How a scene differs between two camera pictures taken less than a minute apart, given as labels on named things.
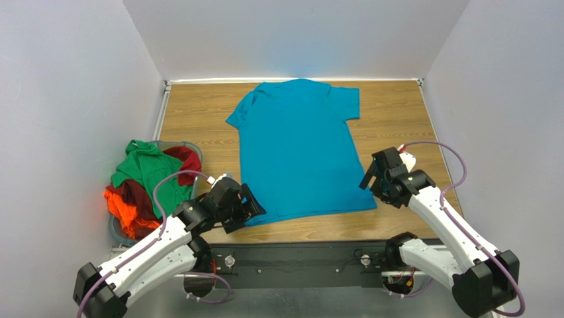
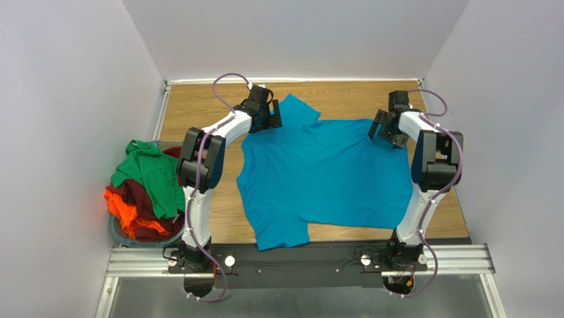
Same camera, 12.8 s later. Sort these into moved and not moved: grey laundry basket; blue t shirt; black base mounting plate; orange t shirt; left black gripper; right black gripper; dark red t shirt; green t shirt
Moved: right black gripper; left black gripper; blue t shirt
Not moved: dark red t shirt; orange t shirt; grey laundry basket; green t shirt; black base mounting plate
